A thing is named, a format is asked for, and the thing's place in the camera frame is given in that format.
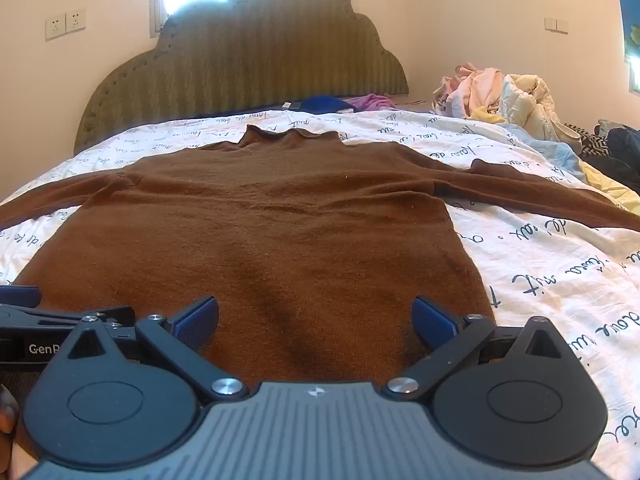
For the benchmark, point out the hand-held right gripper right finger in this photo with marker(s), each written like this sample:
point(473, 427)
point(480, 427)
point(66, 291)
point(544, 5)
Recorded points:
point(434, 324)

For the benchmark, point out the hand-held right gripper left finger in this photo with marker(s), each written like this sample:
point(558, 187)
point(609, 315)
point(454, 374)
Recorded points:
point(196, 324)

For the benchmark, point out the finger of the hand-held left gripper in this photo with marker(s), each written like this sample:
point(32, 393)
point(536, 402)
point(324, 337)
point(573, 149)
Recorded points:
point(45, 317)
point(17, 296)

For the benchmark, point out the brown sweater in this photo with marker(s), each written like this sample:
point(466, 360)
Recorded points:
point(275, 235)

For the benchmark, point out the person's left hand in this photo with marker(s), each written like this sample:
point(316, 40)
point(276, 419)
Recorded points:
point(7, 412)

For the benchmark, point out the white printed blanket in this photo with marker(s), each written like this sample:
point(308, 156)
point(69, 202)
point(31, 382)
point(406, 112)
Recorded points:
point(530, 265)

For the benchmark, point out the light blue cloth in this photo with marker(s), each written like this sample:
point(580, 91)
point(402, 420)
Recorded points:
point(555, 152)

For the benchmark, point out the yellow cloth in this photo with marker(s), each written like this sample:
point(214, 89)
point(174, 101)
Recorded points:
point(487, 116)

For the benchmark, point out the purple cloth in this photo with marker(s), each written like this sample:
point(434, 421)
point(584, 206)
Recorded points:
point(370, 101)

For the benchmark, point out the black white zigzag cloth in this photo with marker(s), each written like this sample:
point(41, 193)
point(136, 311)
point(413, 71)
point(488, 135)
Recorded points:
point(590, 142)

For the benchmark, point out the cream quilt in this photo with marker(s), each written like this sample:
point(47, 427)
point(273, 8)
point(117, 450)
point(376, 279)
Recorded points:
point(535, 105)

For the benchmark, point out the dark blue cloth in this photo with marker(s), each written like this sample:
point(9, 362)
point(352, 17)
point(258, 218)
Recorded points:
point(322, 105)

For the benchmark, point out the green striped headboard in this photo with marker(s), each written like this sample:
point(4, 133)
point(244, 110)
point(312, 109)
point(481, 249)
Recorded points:
point(250, 60)

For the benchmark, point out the white wall switch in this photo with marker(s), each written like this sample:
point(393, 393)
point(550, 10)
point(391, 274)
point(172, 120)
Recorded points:
point(562, 26)
point(550, 24)

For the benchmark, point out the blue wall poster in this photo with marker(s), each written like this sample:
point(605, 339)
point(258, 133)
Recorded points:
point(630, 0)

